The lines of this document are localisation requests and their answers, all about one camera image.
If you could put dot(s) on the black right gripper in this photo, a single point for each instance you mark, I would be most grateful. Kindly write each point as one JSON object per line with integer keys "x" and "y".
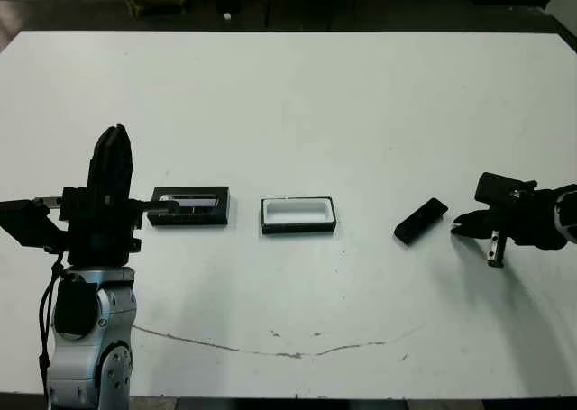
{"x": 532, "y": 221}

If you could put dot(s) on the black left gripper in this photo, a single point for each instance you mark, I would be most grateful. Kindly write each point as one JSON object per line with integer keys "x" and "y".
{"x": 99, "y": 230}

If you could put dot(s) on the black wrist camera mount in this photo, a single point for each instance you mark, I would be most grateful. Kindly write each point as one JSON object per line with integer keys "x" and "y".
{"x": 22, "y": 221}
{"x": 493, "y": 187}

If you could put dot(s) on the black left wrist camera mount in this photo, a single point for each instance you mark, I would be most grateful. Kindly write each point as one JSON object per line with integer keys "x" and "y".
{"x": 22, "y": 221}

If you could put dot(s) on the black slim camera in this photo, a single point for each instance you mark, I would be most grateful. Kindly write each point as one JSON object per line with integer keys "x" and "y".
{"x": 419, "y": 223}

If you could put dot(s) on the black box with white insert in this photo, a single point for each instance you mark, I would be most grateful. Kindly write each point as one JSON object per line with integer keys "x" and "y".
{"x": 297, "y": 212}

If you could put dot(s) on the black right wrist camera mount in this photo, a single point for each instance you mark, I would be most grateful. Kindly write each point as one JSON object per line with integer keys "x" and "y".
{"x": 493, "y": 187}

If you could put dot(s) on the black printed box lid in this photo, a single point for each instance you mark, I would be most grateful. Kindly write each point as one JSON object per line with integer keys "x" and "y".
{"x": 203, "y": 203}

